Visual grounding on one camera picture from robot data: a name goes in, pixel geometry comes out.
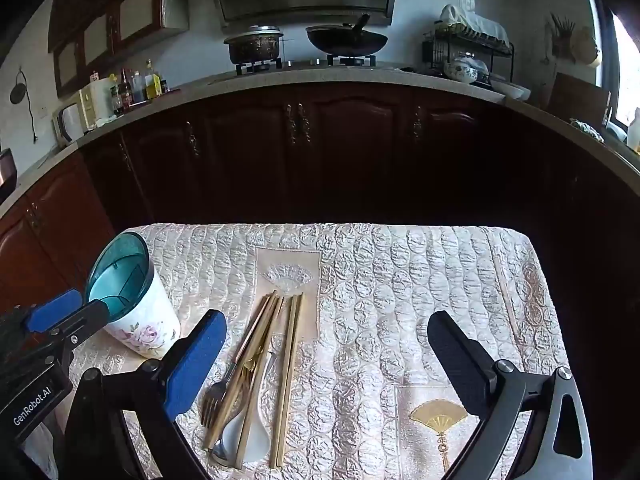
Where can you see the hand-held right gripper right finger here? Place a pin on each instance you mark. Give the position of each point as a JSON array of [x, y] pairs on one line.
[[452, 355]]

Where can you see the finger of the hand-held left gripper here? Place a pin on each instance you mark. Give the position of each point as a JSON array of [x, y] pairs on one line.
[[55, 310], [85, 320]]

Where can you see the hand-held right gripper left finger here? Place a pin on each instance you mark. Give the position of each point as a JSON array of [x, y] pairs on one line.
[[195, 360]]

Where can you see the small gold fork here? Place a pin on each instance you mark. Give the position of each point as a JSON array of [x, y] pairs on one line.
[[248, 369]]

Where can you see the teal floral utensil holder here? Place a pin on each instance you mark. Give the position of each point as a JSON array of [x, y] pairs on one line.
[[145, 330]]

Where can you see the white ceramic spoon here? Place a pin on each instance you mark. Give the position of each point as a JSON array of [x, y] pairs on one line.
[[256, 435]]

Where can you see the quilted cream tablecloth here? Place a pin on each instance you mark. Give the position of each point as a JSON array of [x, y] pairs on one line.
[[375, 310]]

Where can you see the white electric kettle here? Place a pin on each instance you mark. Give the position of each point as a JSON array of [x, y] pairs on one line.
[[70, 125]]

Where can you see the dark wooden base cabinets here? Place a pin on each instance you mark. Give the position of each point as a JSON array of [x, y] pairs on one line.
[[350, 160]]

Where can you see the red label sauce bottle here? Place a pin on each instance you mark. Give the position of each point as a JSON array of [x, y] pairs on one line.
[[125, 91]]

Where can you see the clear bottle dark liquid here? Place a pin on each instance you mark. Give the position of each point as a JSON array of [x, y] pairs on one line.
[[137, 85]]

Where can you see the yellow oil bottle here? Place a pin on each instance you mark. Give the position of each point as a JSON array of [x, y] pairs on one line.
[[152, 82]]

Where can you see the white bowl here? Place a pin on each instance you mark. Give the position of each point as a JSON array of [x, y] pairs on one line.
[[512, 91]]

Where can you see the brown cutting board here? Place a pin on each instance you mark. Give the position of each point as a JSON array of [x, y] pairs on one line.
[[580, 100]]

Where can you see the floral ceramic bowl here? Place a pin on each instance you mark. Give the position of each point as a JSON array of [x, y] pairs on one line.
[[467, 70]]

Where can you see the dish soap bottle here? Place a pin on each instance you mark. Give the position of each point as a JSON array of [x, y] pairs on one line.
[[634, 132]]

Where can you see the speckled stone countertop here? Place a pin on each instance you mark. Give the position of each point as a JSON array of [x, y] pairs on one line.
[[300, 77]]

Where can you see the gas stove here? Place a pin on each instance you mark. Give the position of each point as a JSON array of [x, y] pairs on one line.
[[305, 65]]

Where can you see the blackened pot with lid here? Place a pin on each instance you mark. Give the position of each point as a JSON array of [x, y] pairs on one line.
[[252, 45]]

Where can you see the black wok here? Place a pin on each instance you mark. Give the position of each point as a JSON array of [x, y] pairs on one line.
[[347, 40]]

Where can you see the bright window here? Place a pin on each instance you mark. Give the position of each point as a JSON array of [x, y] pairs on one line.
[[627, 70]]

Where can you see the white cloth cover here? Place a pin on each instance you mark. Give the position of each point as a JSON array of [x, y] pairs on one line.
[[475, 20]]

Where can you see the woven basket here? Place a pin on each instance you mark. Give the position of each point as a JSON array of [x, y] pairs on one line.
[[585, 45]]

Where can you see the wooden wall cabinets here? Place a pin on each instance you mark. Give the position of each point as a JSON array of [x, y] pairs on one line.
[[115, 20]]

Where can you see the wall utensil holder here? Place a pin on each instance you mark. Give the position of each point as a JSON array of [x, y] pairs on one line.
[[562, 35]]

